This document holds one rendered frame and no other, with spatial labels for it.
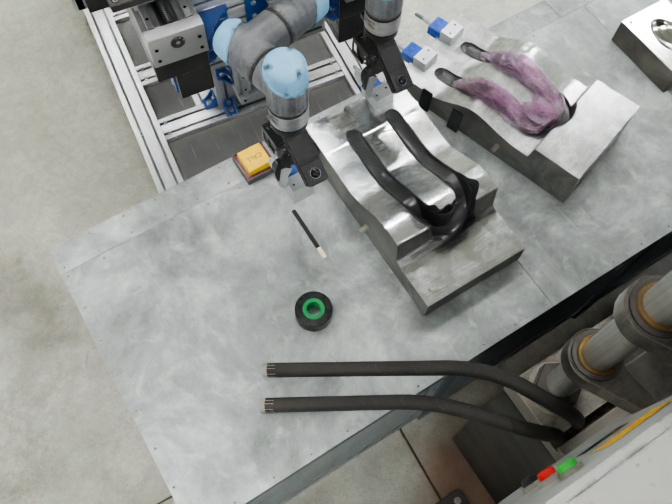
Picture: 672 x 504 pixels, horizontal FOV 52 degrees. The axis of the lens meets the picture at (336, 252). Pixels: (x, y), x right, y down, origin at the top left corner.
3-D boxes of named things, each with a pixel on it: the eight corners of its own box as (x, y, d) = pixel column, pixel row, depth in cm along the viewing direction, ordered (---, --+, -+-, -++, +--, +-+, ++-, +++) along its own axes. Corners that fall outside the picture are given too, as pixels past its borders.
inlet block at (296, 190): (263, 159, 153) (262, 146, 148) (283, 149, 154) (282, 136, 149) (294, 204, 148) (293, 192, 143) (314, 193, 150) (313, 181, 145)
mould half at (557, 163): (396, 87, 174) (401, 58, 164) (458, 27, 183) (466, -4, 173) (563, 203, 162) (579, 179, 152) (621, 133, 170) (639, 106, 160)
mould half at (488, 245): (305, 148, 167) (303, 115, 154) (394, 102, 173) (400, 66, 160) (424, 316, 150) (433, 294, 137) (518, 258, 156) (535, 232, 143)
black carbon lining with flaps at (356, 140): (340, 139, 160) (341, 115, 151) (398, 109, 163) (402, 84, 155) (426, 257, 148) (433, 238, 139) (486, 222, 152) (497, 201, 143)
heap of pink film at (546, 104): (445, 89, 167) (451, 68, 160) (488, 46, 173) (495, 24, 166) (534, 150, 161) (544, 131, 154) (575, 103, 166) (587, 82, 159)
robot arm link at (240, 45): (255, 27, 129) (297, 59, 126) (211, 61, 126) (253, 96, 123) (251, -5, 122) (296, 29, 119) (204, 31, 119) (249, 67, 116)
